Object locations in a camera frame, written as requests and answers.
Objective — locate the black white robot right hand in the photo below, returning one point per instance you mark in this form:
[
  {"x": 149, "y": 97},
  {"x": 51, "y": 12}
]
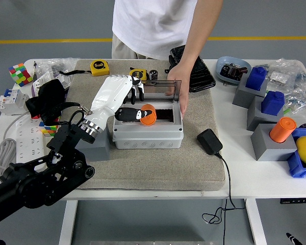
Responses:
[{"x": 293, "y": 240}]

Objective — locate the person's left hand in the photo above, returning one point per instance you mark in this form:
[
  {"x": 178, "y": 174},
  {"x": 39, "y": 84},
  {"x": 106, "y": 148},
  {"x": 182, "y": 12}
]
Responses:
[{"x": 182, "y": 76}]

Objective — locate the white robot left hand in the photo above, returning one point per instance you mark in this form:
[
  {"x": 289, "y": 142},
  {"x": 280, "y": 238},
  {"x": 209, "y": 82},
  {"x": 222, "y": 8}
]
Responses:
[{"x": 109, "y": 97}]

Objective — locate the smoked transparent box lid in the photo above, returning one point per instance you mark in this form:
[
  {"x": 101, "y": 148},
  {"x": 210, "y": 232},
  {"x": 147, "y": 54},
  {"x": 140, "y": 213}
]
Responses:
[{"x": 178, "y": 89}]

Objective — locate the orange cylinder battery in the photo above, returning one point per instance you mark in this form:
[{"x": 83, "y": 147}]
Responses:
[
  {"x": 149, "y": 120},
  {"x": 281, "y": 130}
]

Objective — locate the grey plastic junction box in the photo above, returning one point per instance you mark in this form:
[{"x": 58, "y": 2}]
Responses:
[{"x": 148, "y": 143}]

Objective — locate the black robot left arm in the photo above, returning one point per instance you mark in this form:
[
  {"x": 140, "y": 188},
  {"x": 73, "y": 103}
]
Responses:
[{"x": 40, "y": 178}]

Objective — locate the person's left forearm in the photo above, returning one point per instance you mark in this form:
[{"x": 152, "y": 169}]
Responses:
[{"x": 199, "y": 38}]

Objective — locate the blue block battery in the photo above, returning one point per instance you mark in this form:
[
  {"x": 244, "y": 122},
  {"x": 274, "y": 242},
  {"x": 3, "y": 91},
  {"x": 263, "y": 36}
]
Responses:
[
  {"x": 256, "y": 77},
  {"x": 271, "y": 102}
]

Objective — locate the black foot pedal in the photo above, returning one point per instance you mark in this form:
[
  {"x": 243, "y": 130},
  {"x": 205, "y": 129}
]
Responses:
[{"x": 204, "y": 76}]

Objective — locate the black cylindrical capacitor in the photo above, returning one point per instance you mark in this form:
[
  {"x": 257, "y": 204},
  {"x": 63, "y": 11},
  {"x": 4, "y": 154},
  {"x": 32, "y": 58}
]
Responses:
[{"x": 153, "y": 74}]

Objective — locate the small yellow tape measure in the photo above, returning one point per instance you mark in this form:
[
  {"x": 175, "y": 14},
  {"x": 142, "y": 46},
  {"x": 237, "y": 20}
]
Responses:
[{"x": 140, "y": 74}]

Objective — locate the black table control panel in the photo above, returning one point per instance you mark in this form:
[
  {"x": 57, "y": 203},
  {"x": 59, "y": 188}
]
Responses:
[{"x": 295, "y": 200}]

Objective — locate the white table leg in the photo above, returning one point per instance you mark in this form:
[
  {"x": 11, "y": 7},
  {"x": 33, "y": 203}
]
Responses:
[
  {"x": 256, "y": 222},
  {"x": 67, "y": 222}
]

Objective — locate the white electrical module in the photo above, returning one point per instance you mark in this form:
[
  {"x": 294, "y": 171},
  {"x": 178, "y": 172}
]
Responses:
[{"x": 65, "y": 81}]

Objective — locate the light blue bowl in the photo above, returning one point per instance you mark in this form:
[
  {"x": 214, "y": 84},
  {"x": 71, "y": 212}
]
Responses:
[{"x": 227, "y": 61}]

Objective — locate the dark electronic parts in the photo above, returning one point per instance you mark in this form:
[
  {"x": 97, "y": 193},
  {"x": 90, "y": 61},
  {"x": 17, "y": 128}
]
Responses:
[{"x": 232, "y": 71}]

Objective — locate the grey holder block round hole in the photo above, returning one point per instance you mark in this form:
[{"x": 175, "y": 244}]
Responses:
[{"x": 99, "y": 150}]

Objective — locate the person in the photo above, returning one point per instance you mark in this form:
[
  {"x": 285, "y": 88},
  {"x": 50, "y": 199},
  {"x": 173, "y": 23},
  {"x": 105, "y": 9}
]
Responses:
[{"x": 153, "y": 25}]

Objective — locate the black cloth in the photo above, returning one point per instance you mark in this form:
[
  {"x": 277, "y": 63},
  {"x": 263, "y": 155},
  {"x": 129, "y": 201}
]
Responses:
[{"x": 49, "y": 94}]

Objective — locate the clear plastic bag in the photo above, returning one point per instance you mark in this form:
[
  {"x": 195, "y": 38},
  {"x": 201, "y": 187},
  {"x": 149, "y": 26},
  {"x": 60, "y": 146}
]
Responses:
[{"x": 53, "y": 63}]

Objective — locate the small colourful puzzle cube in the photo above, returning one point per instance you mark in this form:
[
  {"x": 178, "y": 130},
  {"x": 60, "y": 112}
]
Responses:
[{"x": 49, "y": 131}]

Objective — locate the white printed label pack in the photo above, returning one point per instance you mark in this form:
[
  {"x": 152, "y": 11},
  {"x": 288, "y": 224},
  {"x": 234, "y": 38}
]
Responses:
[{"x": 42, "y": 79}]

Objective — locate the black power adapter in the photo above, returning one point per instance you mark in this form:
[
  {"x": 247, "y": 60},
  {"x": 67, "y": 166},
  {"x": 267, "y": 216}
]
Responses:
[{"x": 209, "y": 141}]

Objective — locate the blue plastic bin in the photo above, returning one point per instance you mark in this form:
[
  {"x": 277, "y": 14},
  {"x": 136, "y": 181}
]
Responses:
[{"x": 295, "y": 166}]

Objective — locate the thin pen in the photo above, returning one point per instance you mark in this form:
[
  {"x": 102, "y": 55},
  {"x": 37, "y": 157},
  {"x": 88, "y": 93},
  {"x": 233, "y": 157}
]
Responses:
[{"x": 35, "y": 66}]

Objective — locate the grey-brown fabric mat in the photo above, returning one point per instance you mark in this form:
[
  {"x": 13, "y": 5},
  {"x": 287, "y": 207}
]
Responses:
[{"x": 155, "y": 168}]

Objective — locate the large colourful puzzle cube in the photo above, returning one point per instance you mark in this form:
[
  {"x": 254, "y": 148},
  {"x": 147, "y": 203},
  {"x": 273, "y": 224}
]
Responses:
[{"x": 20, "y": 75}]

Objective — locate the white power strip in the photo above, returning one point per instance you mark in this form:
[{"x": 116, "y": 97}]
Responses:
[{"x": 28, "y": 143}]

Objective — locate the white circuit breaker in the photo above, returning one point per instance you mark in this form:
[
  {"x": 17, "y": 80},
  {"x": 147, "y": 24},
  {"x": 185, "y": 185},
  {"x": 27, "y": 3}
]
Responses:
[{"x": 11, "y": 102}]

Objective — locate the clear bags of small parts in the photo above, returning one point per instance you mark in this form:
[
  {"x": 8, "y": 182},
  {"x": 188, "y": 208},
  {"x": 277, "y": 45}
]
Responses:
[{"x": 295, "y": 86}]

